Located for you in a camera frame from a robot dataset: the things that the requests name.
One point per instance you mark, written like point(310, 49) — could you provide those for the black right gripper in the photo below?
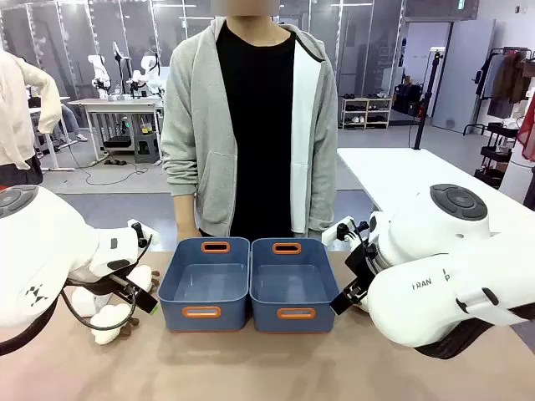
point(363, 267)

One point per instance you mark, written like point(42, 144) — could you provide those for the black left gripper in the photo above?
point(119, 284)

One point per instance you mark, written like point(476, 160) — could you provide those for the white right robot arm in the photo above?
point(439, 301)

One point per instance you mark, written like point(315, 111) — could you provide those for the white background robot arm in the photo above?
point(99, 73)
point(147, 69)

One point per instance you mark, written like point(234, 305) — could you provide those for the person's right forearm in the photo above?
point(181, 175)

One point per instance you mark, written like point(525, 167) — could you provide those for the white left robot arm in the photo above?
point(42, 250)

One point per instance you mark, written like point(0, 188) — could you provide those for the person's left forearm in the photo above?
point(322, 184)

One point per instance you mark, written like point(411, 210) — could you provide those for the person's right hand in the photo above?
point(189, 233)

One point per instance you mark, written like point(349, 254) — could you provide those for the large white table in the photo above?
point(397, 175)

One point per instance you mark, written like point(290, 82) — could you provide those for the grey step stool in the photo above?
point(146, 148)

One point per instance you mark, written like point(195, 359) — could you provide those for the wooden shoe rack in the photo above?
point(367, 113)

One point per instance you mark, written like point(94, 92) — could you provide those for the seated person in jeans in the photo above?
point(72, 121)

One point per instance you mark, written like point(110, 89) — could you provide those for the person in grey hoodie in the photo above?
point(259, 125)

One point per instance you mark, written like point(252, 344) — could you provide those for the white background desk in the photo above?
point(117, 103)

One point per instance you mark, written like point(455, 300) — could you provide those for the black trolley cart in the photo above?
point(497, 154)

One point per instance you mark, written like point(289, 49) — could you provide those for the white round pillar base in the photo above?
point(518, 179)

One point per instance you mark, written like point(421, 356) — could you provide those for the black bags pile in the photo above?
point(407, 98)

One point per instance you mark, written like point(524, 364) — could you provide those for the person in cream sweater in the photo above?
point(16, 125)

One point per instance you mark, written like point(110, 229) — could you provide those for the black tripod stand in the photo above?
point(427, 96)

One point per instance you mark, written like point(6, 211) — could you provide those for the red hanging cloth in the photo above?
point(529, 133)

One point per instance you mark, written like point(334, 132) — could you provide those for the black clothes rack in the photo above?
point(480, 83)

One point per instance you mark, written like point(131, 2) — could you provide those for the brown hanging jacket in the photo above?
point(510, 79)

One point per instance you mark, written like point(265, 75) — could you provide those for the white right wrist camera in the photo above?
point(332, 235)

